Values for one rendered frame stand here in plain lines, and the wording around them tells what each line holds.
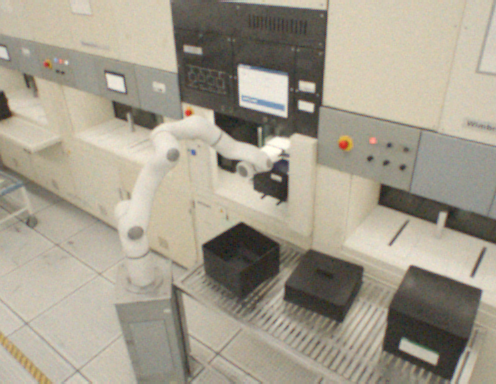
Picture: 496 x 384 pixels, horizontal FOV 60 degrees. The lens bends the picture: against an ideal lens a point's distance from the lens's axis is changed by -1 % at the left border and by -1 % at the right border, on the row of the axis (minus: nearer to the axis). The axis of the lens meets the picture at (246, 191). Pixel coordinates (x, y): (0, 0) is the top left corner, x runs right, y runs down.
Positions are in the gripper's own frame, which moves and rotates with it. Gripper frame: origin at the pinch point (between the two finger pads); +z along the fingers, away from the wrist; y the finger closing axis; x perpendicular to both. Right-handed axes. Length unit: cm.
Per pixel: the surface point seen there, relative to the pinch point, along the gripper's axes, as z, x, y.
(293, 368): -30, -125, 33
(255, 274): -51, -39, 21
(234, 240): -35, -41, -4
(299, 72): -9.9, 44.4, 15.7
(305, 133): -9.7, 16.7, 20.2
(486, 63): -9, 60, 87
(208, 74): -10, 34, -38
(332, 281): -34, -38, 53
